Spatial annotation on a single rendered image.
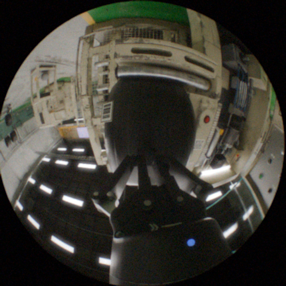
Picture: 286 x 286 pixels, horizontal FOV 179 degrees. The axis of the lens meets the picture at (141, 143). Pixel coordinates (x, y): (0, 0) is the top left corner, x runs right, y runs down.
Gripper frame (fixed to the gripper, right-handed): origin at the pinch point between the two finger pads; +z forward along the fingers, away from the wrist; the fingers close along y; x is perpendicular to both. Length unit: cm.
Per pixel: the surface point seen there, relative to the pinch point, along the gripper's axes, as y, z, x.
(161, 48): 4.3, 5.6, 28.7
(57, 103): -341, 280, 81
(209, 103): 33.4, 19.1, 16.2
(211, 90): 25.3, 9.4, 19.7
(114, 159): -8.2, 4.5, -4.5
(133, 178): -3.0, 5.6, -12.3
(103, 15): -39, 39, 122
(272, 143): 66, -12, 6
